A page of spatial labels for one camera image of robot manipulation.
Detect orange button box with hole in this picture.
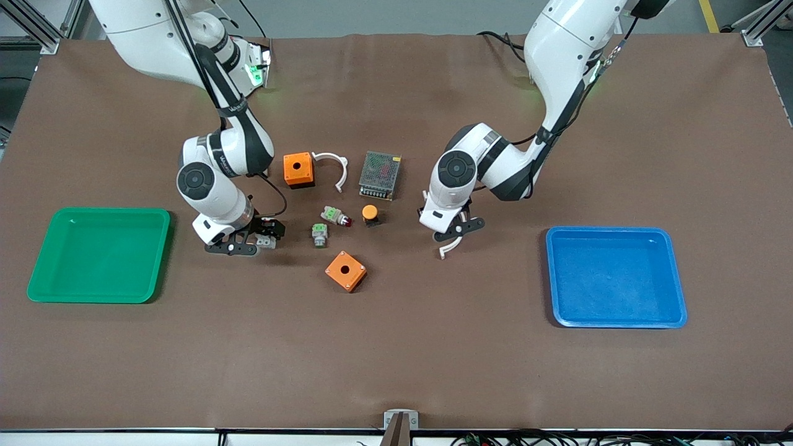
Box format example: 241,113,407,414
283,152,315,190
325,251,367,293

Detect metal mesh power supply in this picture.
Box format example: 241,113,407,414
359,151,402,201

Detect small white arc clamp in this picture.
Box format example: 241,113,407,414
312,152,348,193

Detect green plastic tray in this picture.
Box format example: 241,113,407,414
27,208,171,304

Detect brown table mat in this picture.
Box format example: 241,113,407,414
0,32,793,432

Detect blue plastic tray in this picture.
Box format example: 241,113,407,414
545,227,688,329

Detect black left base cable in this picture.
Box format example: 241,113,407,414
477,30,528,64

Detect black base cable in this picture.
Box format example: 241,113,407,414
239,0,268,39
477,30,528,64

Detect grey metal bracket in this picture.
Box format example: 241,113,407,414
383,409,419,446

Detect black right base cable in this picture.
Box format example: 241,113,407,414
239,0,268,39

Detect tangled black floor cables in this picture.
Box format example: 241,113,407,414
452,429,793,446

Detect aluminium frame profile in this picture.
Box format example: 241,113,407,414
731,0,793,48
0,0,87,55

